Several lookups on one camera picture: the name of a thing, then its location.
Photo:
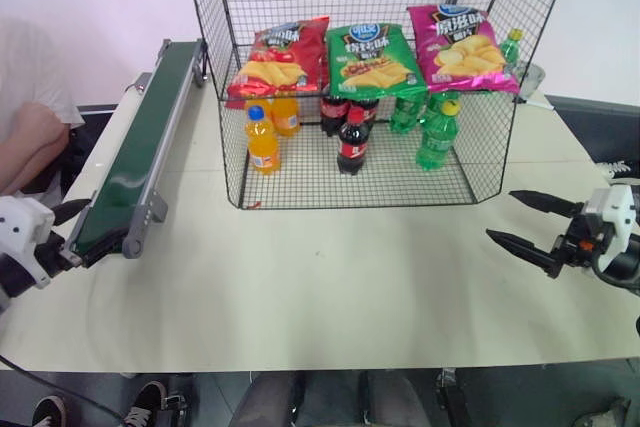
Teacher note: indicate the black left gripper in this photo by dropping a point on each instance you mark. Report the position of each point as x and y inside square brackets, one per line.
[47, 254]

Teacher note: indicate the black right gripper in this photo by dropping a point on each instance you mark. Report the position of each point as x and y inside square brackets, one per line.
[575, 247]

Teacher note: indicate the green conveyor belt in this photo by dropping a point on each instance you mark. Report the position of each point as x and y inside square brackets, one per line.
[145, 132]

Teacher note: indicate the black side table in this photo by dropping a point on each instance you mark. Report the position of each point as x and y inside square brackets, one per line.
[595, 119]

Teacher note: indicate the green soda bottle yellow cap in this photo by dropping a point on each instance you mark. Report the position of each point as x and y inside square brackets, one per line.
[436, 139]

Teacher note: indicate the clear plastic container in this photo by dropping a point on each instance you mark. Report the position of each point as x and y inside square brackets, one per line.
[530, 76]

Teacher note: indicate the seated person white shirt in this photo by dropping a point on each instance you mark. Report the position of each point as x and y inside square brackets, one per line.
[30, 72]

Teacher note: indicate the small green soda bottle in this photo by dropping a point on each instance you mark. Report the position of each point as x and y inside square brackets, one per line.
[511, 49]

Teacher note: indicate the cola bottle red cap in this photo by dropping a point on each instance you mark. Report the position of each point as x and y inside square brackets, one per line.
[353, 144]

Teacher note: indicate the magenta potato chip bag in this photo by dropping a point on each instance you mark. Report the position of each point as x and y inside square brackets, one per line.
[450, 37]

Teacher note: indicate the orange soda bottle blue cap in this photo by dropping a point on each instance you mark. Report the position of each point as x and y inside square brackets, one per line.
[262, 144]

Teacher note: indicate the green potato chip bag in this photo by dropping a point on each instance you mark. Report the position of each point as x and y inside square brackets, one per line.
[372, 64]

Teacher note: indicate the red potato chip bag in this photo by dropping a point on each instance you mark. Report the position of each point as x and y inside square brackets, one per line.
[287, 49]

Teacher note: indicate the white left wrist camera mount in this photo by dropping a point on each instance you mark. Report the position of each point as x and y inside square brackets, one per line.
[20, 227]

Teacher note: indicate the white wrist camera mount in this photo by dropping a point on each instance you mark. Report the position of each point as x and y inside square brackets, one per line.
[617, 207]
[20, 227]

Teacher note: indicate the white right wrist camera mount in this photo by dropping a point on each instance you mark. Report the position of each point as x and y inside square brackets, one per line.
[617, 207]

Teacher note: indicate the black table bracket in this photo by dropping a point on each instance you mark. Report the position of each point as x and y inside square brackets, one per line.
[450, 397]

